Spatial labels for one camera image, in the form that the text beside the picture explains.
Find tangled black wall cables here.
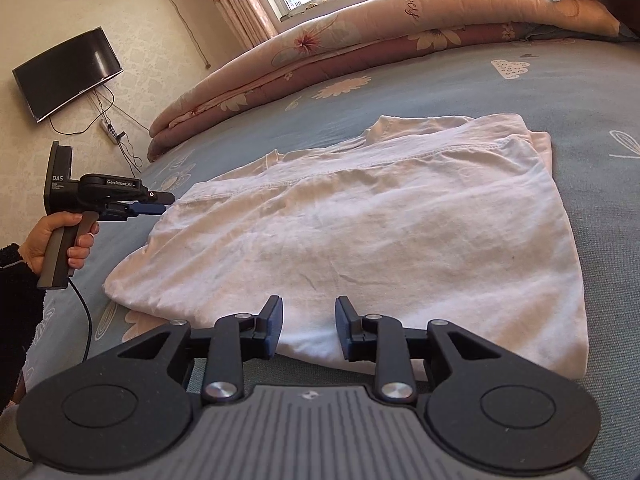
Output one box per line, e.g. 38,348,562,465
47,82,147,171

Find pink checked curtain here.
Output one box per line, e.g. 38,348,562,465
187,0,281,53

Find person's left forearm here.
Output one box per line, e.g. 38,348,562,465
0,243,47,407

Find air conditioner hose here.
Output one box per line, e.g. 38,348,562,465
156,0,212,69

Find bed with blue floral sheet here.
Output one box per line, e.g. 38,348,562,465
20,35,640,480

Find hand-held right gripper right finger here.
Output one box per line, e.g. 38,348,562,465
335,296,501,404

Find person's left hand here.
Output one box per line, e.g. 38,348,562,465
21,211,102,274

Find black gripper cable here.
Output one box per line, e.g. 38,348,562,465
0,278,95,463

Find black wall television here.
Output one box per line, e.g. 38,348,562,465
12,27,124,124

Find pink floral quilt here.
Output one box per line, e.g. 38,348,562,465
147,0,622,163

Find white power strip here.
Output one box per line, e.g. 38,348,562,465
100,117,127,145

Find white long-sleeve printed shirt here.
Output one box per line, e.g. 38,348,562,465
102,114,589,380

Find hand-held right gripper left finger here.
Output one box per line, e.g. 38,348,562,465
117,296,284,406

